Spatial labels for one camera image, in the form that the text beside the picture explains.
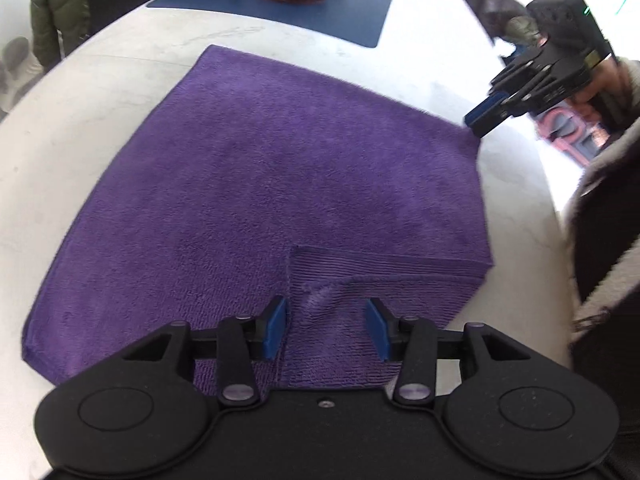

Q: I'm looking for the person's right hand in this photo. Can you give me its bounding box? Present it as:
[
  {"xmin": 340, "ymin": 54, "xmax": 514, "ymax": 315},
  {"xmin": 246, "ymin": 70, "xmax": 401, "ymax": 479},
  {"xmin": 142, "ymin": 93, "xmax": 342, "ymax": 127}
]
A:
[{"xmin": 585, "ymin": 57, "xmax": 636, "ymax": 126}]

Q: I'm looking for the pink blue printed object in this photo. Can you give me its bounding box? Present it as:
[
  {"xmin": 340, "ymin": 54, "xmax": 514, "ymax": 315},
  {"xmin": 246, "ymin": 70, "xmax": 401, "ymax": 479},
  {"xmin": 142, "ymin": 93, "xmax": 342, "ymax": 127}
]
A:
[{"xmin": 534, "ymin": 104, "xmax": 617, "ymax": 169}]

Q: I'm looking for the person's right forearm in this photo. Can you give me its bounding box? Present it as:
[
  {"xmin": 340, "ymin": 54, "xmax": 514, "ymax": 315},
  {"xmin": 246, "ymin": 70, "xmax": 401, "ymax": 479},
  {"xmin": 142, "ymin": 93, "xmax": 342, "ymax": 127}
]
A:
[{"xmin": 562, "ymin": 117, "xmax": 640, "ymax": 311}]

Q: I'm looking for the purple towel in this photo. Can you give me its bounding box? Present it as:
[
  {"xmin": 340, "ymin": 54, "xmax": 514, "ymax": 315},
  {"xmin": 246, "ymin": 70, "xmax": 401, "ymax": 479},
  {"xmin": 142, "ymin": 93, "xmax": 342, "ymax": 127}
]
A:
[{"xmin": 21, "ymin": 44, "xmax": 496, "ymax": 397}]

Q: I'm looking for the person in green jacket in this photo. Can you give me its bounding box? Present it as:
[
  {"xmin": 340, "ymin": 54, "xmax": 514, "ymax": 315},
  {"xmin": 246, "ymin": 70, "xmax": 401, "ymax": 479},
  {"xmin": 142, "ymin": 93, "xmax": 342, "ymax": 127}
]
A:
[{"xmin": 30, "ymin": 0, "xmax": 92, "ymax": 69}]

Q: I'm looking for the grey plush slipper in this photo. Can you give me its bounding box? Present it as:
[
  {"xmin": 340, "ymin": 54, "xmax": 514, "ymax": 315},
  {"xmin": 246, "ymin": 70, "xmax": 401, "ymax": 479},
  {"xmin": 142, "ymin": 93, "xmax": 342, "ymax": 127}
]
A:
[
  {"xmin": 0, "ymin": 59, "xmax": 44, "ymax": 114},
  {"xmin": 1, "ymin": 35, "xmax": 32, "ymax": 70}
]

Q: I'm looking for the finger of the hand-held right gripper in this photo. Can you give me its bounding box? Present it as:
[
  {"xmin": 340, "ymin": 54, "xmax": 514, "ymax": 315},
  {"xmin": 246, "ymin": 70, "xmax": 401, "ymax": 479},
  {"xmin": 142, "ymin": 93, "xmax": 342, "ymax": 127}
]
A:
[
  {"xmin": 488, "ymin": 44, "xmax": 554, "ymax": 106},
  {"xmin": 463, "ymin": 97, "xmax": 531, "ymax": 139}
]

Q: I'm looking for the dark cloth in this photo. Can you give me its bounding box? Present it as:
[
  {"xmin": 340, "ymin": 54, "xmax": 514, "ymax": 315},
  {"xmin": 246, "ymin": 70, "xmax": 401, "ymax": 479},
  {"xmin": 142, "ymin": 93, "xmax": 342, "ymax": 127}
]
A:
[{"xmin": 462, "ymin": 0, "xmax": 546, "ymax": 47}]

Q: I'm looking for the blue table mat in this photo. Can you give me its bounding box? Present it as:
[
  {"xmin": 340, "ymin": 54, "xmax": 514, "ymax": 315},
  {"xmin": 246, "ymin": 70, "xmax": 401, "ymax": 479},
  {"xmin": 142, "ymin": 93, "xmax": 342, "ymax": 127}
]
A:
[{"xmin": 145, "ymin": 0, "xmax": 402, "ymax": 50}]

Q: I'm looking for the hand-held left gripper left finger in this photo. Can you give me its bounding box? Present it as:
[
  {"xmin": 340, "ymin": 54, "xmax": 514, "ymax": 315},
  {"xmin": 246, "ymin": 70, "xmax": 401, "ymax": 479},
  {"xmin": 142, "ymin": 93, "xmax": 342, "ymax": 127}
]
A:
[{"xmin": 122, "ymin": 295, "xmax": 290, "ymax": 409}]

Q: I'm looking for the black fleece-lined jacket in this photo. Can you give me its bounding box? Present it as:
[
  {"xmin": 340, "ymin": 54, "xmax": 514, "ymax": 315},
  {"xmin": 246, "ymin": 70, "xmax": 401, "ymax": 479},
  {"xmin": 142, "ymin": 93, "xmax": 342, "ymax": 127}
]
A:
[{"xmin": 567, "ymin": 260, "xmax": 640, "ymax": 480}]

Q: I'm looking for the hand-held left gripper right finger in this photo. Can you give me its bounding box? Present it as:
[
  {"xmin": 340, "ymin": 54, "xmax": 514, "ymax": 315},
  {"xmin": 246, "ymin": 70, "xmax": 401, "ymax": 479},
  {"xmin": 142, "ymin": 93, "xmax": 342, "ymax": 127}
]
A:
[{"xmin": 364, "ymin": 297, "xmax": 531, "ymax": 406}]

